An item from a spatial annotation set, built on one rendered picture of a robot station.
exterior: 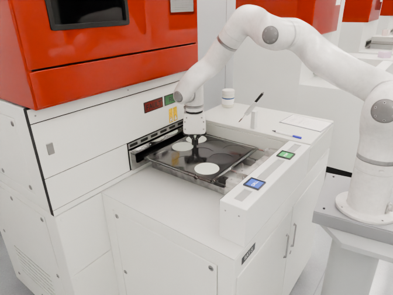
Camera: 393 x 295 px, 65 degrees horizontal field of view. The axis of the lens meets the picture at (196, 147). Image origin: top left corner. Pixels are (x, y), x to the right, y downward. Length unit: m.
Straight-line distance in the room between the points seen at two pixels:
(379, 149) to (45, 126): 1.03
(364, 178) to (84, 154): 0.96
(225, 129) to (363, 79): 0.70
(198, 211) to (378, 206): 0.59
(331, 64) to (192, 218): 0.67
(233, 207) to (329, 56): 0.54
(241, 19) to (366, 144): 0.57
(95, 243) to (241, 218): 0.70
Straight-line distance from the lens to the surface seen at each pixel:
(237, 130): 1.51
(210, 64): 1.24
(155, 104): 1.41
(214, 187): 1.25
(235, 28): 1.17
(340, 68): 1.04
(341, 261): 1.27
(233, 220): 0.97
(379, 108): 0.96
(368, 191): 1.12
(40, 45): 1.03
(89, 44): 1.11
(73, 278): 1.44
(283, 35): 1.03
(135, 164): 1.39
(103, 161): 1.29
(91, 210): 1.33
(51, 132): 1.13
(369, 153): 1.07
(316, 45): 1.07
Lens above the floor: 1.50
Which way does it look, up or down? 25 degrees down
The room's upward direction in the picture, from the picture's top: 1 degrees counter-clockwise
